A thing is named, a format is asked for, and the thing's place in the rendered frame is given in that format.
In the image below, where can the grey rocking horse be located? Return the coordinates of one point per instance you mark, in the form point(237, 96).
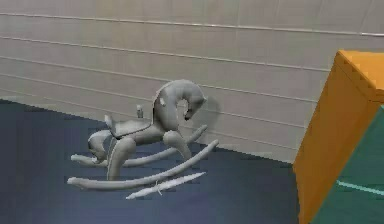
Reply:
point(166, 113)

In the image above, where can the white flat stick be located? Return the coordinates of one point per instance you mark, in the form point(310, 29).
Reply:
point(166, 186)

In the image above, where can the orange and green cabinet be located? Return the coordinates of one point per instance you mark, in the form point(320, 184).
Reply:
point(333, 140)

